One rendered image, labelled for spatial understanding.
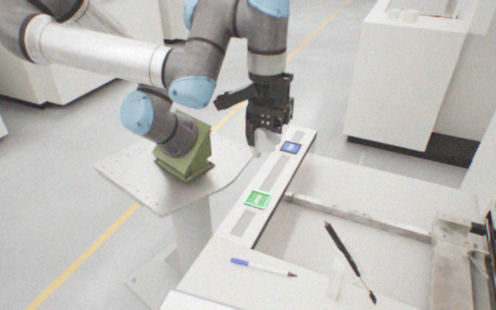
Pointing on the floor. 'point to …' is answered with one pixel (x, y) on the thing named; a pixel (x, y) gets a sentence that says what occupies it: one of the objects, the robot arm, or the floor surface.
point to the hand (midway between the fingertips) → (255, 151)
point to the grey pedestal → (174, 255)
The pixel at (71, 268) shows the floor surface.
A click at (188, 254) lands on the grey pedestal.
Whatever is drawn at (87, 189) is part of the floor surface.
